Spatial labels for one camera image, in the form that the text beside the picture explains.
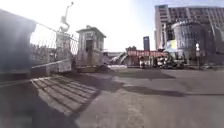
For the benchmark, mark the gate pillar with lamp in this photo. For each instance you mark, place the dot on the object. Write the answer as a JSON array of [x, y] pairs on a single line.
[[63, 43]]

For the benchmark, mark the tall multi-storey building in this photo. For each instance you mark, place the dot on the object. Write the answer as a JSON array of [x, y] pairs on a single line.
[[190, 33]]

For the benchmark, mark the grey concrete pavement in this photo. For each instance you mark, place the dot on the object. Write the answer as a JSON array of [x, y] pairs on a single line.
[[143, 106]]

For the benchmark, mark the small guard booth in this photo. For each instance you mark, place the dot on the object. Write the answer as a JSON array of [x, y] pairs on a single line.
[[90, 46]]

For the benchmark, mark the sign pole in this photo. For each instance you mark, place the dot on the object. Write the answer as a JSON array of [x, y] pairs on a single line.
[[197, 53]]

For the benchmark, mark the dark tower building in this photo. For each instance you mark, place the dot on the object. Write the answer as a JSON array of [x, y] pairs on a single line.
[[146, 43]]

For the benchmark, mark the row of parked vehicles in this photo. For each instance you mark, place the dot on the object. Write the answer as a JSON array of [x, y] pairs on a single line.
[[165, 62]]

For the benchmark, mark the red hoarding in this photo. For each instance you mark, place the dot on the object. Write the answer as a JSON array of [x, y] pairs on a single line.
[[143, 53]]

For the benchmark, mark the dark wall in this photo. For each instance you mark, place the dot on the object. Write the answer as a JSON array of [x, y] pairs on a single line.
[[15, 46]]

